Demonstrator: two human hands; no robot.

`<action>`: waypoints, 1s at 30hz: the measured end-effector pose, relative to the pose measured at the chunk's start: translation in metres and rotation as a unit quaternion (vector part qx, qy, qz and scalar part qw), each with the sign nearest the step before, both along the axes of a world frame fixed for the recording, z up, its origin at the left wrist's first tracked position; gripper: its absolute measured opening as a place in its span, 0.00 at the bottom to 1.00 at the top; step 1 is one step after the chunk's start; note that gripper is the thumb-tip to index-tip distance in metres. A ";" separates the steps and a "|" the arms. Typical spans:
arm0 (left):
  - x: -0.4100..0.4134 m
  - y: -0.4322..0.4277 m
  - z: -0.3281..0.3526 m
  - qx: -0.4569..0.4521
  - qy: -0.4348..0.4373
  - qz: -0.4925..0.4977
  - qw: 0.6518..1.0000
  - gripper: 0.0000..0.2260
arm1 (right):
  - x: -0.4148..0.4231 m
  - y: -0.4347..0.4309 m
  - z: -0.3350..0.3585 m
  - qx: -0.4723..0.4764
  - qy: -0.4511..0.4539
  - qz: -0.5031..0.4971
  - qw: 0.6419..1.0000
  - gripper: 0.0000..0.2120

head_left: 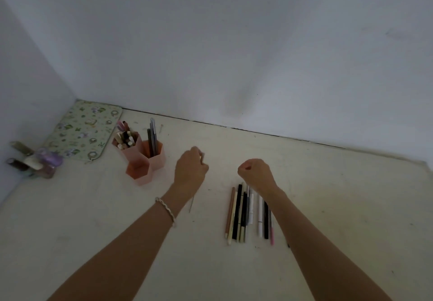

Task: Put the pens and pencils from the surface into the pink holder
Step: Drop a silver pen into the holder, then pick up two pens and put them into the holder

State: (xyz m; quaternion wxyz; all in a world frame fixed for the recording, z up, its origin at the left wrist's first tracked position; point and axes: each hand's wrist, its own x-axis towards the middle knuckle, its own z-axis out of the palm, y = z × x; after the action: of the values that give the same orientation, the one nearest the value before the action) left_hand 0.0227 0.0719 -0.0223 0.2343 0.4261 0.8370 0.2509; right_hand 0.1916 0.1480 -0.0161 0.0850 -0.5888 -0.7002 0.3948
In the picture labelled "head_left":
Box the person's right hand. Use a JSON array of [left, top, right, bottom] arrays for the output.
[[237, 158, 280, 197]]

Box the person's left hand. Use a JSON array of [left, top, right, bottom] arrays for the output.
[[174, 146, 210, 197]]

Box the thin grey pen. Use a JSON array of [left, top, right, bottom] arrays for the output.
[[189, 152, 205, 214]]

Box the person's left forearm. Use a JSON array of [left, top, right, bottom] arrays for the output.
[[47, 183, 198, 301]]

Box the person's right forearm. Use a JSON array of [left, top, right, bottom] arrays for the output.
[[262, 189, 393, 301]]

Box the row of pens and pencils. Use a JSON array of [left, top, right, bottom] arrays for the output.
[[224, 182, 275, 247]]

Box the pink hexagonal pen holder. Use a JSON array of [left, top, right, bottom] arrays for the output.
[[112, 131, 167, 186]]

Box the bunch of pens and pencils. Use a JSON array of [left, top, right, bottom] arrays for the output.
[[114, 120, 136, 150]]

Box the green floral mat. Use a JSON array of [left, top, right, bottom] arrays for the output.
[[43, 100, 123, 163]]

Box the purple glass bottle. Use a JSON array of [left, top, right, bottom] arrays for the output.
[[35, 148, 64, 180]]

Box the white small bottle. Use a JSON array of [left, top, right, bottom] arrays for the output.
[[24, 155, 44, 170]]

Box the olive capped bottle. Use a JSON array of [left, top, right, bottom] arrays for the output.
[[9, 141, 35, 156]]

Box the dark brown bottle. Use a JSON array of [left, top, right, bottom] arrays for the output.
[[6, 157, 30, 172]]

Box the white beaded bracelet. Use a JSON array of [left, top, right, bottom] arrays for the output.
[[155, 197, 177, 228]]

